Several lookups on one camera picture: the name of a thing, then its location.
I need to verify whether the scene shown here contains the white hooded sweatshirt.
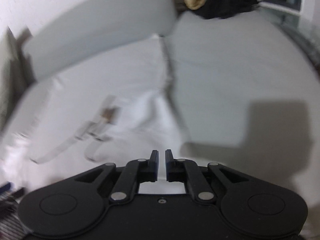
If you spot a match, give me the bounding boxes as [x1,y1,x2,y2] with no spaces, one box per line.
[1,77,185,191]

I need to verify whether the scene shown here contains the grey sofa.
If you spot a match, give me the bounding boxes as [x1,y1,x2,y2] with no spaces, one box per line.
[0,0,320,205]

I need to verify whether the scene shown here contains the black garment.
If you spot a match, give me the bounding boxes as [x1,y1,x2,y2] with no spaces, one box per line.
[190,0,261,20]

